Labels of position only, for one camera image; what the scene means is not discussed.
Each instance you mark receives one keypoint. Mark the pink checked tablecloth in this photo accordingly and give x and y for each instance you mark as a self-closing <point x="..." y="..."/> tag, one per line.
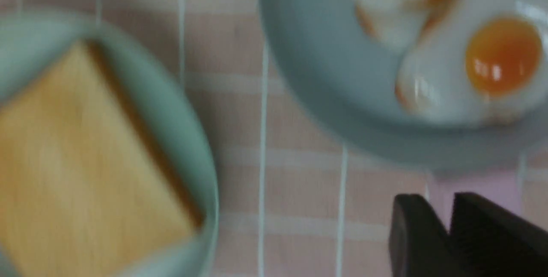
<point x="294" y="203"/>

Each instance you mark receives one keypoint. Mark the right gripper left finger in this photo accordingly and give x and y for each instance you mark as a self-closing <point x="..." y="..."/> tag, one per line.
<point x="419" y="245"/>

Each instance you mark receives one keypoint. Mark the grey-blue egg plate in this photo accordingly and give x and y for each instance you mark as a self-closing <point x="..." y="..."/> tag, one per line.
<point x="345" y="81"/>

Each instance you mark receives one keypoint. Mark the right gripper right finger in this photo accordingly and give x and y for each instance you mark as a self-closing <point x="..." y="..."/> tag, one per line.
<point x="494" y="242"/>

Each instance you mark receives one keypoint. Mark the green centre plate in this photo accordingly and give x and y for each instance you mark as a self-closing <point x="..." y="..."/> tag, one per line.
<point x="33" y="38"/>

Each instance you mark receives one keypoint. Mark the toast slice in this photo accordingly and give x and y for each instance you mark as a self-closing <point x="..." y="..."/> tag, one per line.
<point x="85" y="189"/>

